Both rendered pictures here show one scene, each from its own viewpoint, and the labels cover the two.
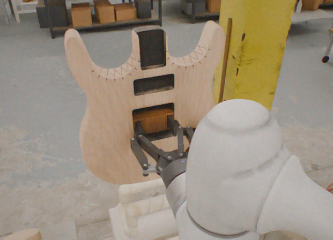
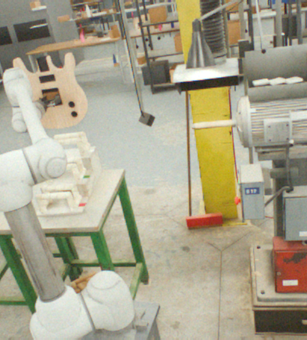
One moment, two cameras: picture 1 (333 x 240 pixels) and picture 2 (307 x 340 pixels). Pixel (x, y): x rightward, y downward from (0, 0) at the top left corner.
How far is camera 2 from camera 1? 1.71 m
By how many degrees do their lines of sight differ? 28
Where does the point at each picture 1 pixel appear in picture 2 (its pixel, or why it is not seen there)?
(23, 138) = not seen: hidden behind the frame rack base
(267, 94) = (222, 115)
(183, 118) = (64, 96)
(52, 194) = not seen: hidden behind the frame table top
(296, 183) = (16, 84)
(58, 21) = (159, 79)
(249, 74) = (200, 99)
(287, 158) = (18, 80)
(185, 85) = (61, 80)
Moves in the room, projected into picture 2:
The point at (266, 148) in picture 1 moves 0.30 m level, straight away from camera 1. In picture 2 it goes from (10, 75) to (68, 56)
